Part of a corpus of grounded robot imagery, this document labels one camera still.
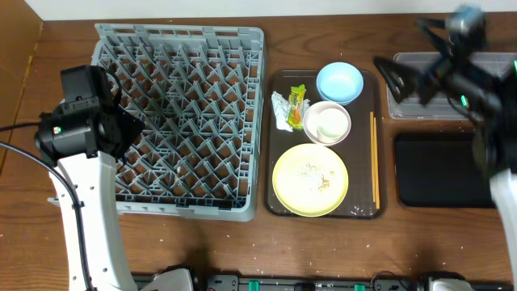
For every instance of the dark brown serving tray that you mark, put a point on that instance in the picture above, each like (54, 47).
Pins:
(354, 150)

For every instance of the white cup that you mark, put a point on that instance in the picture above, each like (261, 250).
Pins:
(332, 124)

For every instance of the yellow plate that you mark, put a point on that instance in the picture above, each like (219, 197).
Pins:
(310, 180)

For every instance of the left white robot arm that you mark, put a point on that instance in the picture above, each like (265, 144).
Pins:
(85, 190)

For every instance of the clear plastic bin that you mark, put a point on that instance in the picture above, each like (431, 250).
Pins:
(438, 108)

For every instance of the black tray bin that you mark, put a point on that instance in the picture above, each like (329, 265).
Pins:
(437, 170)

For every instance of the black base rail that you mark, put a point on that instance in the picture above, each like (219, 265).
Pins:
(186, 279)

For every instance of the yellow green snack wrapper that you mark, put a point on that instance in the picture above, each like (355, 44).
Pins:
(296, 106)

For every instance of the white napkin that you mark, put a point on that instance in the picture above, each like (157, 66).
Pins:
(280, 107)

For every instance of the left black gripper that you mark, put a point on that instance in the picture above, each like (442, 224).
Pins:
(127, 127)

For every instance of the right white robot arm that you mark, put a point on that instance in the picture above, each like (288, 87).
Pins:
(489, 102)

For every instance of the light blue bowl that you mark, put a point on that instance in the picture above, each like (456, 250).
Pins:
(339, 82)

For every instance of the grey dishwasher rack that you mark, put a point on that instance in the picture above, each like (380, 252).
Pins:
(199, 90)

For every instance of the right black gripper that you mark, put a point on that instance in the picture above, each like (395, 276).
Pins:
(429, 75)

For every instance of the right wooden chopstick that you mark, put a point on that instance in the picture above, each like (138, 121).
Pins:
(376, 168)

